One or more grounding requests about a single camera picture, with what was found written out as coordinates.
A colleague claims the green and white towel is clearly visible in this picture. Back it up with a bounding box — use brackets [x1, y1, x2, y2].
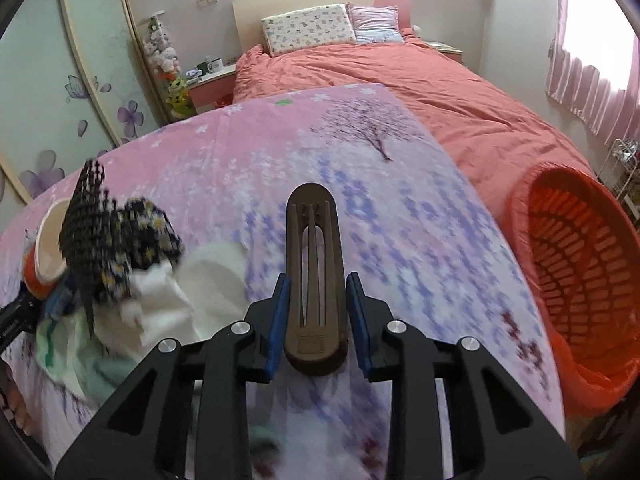
[36, 310, 136, 408]

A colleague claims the white paper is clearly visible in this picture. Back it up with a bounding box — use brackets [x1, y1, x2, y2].
[94, 240, 248, 361]

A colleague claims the blue tissue pack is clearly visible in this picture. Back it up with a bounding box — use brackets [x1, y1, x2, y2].
[43, 274, 78, 320]

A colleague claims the orange paper cup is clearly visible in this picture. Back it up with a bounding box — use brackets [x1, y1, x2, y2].
[23, 198, 70, 300]

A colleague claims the black floral fabric hat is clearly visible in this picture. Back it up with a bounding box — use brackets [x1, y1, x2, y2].
[58, 159, 184, 334]

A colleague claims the floral pink bed sheet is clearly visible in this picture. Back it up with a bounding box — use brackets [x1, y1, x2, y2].
[4, 84, 565, 479]

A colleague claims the orange plastic laundry basket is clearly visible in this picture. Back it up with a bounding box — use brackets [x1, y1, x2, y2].
[501, 162, 639, 416]

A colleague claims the floral sliding wardrobe door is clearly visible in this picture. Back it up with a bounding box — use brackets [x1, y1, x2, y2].
[1, 0, 166, 203]

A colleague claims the coral red duvet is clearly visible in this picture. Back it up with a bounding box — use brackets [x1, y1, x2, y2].
[233, 30, 591, 217]

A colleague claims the hanging plush toys column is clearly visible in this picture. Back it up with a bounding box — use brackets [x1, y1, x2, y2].
[142, 11, 196, 122]

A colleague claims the pink bedside table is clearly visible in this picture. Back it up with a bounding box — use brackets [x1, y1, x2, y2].
[188, 65, 236, 114]

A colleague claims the white mug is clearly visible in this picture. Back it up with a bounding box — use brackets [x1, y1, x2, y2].
[207, 58, 224, 73]

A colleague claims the pink striped curtain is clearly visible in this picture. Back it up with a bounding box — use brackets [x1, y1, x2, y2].
[546, 0, 639, 143]

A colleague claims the right side bedside table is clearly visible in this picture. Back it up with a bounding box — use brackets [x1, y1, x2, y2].
[426, 40, 463, 64]

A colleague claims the beige and pink headboard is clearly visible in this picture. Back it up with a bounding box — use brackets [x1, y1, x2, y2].
[231, 0, 412, 53]

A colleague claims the white floral pillow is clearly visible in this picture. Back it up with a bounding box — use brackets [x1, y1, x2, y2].
[262, 3, 357, 56]

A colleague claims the pink striped pillow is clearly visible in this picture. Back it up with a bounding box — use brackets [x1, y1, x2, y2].
[346, 2, 404, 44]

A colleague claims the white wire rack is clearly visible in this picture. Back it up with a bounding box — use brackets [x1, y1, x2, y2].
[597, 139, 639, 219]

